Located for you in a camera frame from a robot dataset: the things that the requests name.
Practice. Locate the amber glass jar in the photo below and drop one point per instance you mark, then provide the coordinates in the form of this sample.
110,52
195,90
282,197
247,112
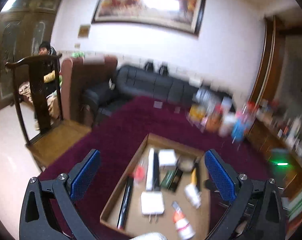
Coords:
213,122

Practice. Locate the framed horse painting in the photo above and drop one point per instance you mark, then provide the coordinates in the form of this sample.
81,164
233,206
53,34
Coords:
181,15

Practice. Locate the white label plastic jar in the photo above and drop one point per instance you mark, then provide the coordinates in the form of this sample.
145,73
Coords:
227,124

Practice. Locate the white square charger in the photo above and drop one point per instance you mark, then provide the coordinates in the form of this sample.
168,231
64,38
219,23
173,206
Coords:
167,158

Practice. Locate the dark wooden chair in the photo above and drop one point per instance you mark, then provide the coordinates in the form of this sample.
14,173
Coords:
55,137

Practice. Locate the maroon tablecloth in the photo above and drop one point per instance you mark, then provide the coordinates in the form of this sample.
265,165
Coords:
118,137

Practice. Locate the brown armchair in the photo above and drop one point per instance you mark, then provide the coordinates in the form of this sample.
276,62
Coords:
79,74

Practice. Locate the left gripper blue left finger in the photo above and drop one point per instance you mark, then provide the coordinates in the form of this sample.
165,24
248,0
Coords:
82,174

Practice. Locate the blue cartoon snack jar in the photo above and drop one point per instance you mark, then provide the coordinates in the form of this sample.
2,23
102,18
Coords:
241,127

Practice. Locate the seated person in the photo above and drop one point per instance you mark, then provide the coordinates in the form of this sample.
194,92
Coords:
48,78

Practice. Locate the dark wooden wardrobe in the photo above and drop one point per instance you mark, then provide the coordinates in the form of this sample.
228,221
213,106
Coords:
24,24

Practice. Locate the dark grey sofa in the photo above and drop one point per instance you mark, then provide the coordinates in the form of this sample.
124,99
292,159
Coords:
130,82

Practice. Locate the large white power adapter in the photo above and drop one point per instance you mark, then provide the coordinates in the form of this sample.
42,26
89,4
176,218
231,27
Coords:
152,204

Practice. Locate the wooden tray box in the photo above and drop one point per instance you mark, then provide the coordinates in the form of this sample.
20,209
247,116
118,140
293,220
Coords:
138,224

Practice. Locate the white bottle orange cap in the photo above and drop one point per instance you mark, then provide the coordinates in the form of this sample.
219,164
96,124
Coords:
193,196

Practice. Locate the black gold tube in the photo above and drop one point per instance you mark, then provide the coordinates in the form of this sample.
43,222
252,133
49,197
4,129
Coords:
175,181

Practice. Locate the black marker red cap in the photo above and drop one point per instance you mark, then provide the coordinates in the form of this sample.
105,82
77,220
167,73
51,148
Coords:
122,217

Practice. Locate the black pen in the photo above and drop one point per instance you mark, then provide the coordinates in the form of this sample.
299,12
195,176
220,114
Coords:
156,172

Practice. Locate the wooden brick pattern cabinet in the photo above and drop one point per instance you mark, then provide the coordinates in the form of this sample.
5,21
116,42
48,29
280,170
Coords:
268,135

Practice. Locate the clear packaged red item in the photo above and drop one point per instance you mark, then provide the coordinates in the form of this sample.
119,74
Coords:
182,225

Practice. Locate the yellow utility knife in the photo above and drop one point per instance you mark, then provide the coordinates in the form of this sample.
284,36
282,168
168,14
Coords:
195,175

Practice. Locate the blue clear utility knife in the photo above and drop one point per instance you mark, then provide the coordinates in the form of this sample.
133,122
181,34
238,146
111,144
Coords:
149,176

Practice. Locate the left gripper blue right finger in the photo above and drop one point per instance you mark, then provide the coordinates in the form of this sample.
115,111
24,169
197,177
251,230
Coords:
223,175

